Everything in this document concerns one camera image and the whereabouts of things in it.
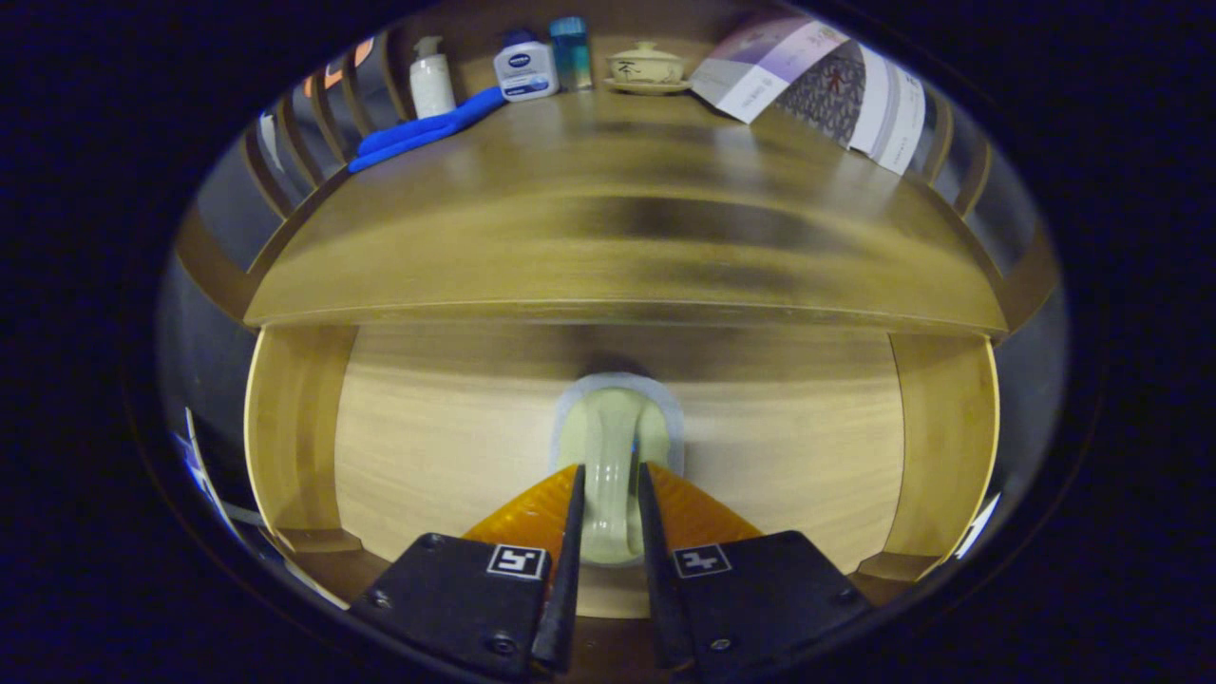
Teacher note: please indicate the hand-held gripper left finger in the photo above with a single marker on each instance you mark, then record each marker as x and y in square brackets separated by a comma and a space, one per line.
[568, 589]

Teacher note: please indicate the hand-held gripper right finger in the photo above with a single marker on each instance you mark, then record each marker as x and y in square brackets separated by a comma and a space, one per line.
[655, 589]

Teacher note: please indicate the pale green object grey base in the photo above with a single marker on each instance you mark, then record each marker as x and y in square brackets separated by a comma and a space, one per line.
[608, 446]

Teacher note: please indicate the wooden drawer with black knob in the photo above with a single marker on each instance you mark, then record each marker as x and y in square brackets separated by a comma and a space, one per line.
[437, 446]

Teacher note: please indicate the wooden countertop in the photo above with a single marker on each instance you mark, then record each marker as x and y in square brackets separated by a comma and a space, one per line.
[608, 190]

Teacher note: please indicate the blue folded cloth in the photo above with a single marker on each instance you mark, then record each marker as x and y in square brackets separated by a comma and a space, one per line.
[418, 133]

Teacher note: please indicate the white lotion bottle blue cap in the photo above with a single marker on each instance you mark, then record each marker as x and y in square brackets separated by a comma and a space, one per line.
[525, 71]

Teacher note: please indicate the white pump bottle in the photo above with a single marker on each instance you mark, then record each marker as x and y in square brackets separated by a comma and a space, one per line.
[432, 85]

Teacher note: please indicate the beige lidded teacup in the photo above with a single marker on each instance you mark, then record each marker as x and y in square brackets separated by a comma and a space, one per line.
[646, 66]

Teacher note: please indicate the dark patterned book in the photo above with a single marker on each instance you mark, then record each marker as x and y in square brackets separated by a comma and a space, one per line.
[826, 90]

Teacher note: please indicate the plain white book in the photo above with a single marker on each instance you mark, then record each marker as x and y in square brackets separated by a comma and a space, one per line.
[874, 104]

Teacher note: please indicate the teal slim bottle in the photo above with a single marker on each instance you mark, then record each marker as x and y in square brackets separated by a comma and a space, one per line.
[570, 57]

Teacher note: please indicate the purple and white book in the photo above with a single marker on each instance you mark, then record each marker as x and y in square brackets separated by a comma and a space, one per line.
[760, 66]

